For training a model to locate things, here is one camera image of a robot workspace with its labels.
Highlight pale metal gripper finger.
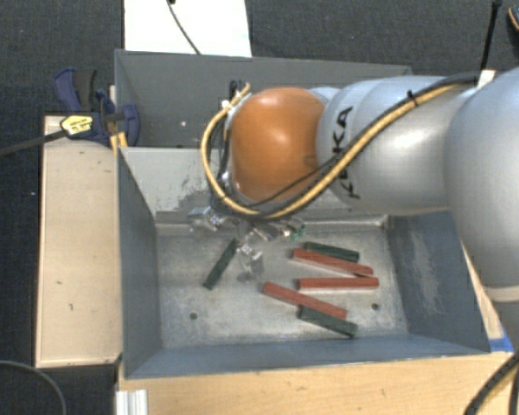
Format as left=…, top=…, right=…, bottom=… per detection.
left=251, top=249, right=266, bottom=284
left=235, top=240, right=253, bottom=283

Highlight dark green flat block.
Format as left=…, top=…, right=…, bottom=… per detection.
left=298, top=306, right=359, bottom=340
left=303, top=240, right=361, bottom=264
left=202, top=237, right=240, bottom=291

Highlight grey metal bin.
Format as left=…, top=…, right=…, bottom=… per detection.
left=113, top=48, right=492, bottom=380

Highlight red-brown flat block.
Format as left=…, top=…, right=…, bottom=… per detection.
left=291, top=248, right=375, bottom=278
left=260, top=281, right=349, bottom=321
left=294, top=276, right=381, bottom=293

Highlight pale wood board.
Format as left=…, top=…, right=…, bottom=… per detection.
left=34, top=115, right=125, bottom=369

